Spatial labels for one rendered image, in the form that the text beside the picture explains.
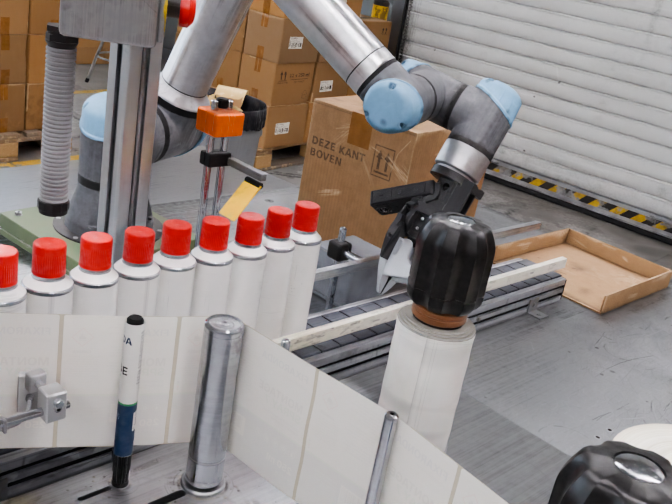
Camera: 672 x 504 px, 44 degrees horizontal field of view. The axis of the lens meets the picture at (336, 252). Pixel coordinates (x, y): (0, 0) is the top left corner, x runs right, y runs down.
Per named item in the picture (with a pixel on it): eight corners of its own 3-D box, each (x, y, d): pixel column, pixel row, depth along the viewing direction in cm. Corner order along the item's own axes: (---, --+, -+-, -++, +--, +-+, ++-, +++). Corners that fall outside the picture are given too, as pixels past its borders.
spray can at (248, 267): (227, 375, 107) (249, 225, 100) (203, 357, 110) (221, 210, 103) (258, 365, 111) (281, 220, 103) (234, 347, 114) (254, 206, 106)
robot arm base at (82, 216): (94, 249, 139) (98, 193, 135) (48, 217, 148) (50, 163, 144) (169, 235, 150) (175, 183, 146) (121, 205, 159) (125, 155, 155)
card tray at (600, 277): (600, 314, 161) (606, 295, 159) (490, 263, 177) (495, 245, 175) (667, 287, 181) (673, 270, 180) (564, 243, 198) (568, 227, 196)
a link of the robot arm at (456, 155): (438, 133, 128) (460, 155, 134) (424, 159, 128) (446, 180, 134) (478, 147, 123) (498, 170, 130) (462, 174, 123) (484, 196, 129)
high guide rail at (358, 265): (3, 354, 90) (4, 343, 89) (-2, 349, 91) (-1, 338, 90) (539, 228, 165) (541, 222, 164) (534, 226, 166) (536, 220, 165)
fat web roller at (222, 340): (197, 504, 83) (220, 337, 77) (171, 479, 86) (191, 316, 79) (233, 488, 87) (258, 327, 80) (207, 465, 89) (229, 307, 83)
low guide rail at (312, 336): (34, 431, 87) (35, 414, 87) (28, 425, 88) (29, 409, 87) (565, 267, 162) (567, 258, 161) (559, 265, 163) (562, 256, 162)
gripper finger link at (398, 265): (392, 299, 123) (423, 245, 123) (363, 283, 127) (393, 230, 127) (402, 305, 126) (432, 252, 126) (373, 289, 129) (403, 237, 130)
